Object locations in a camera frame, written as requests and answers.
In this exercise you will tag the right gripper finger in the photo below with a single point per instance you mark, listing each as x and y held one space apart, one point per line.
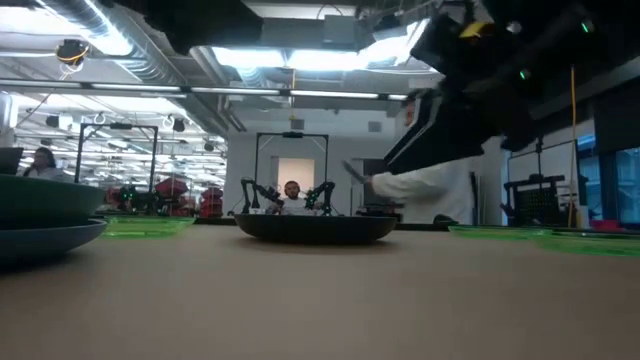
440 140
407 122

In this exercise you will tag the green cup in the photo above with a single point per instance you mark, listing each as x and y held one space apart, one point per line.
495 232

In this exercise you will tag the neon green transparent plate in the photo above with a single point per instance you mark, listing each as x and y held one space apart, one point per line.
590 246
145 227

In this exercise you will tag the black background robot arm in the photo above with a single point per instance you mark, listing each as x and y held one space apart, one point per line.
320 195
260 192

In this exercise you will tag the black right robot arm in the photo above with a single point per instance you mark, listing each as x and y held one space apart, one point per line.
550 50

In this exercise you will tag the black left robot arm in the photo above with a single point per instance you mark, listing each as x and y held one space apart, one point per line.
210 25

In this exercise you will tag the person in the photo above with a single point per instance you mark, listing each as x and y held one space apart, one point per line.
430 192
294 205
44 172

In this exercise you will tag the grey flat handheld object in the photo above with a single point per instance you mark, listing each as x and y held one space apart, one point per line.
354 172

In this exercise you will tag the black wheeled cart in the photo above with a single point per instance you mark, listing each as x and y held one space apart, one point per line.
535 205

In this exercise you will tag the long ceiling light bar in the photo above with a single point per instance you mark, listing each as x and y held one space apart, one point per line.
235 90

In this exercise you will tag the tan table mat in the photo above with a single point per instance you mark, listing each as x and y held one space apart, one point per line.
320 300

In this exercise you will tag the red storage bin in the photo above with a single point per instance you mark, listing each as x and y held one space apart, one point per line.
212 200
171 190

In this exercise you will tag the background robot with green lights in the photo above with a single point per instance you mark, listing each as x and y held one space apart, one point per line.
129 195

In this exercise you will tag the dark green plastic plate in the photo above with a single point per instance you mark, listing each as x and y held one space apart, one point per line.
45 200

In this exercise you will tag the blue plastic plate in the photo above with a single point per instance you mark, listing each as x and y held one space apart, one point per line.
45 240

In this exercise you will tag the dark laptop screen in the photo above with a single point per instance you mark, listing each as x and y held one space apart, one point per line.
10 160

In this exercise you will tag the black background camera frame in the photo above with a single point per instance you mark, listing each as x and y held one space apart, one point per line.
120 126
292 135

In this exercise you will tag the silver ventilation duct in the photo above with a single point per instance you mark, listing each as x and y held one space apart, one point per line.
150 67

